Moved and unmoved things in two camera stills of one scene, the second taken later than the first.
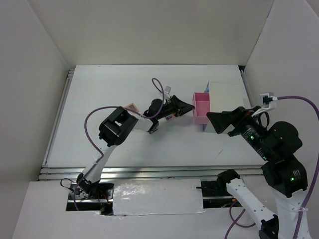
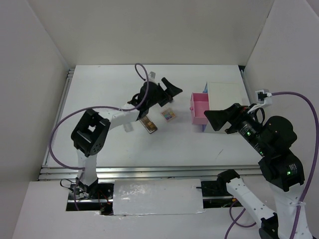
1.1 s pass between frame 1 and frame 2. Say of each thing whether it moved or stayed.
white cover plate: stayed
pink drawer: stayed
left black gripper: moved
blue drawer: stayed
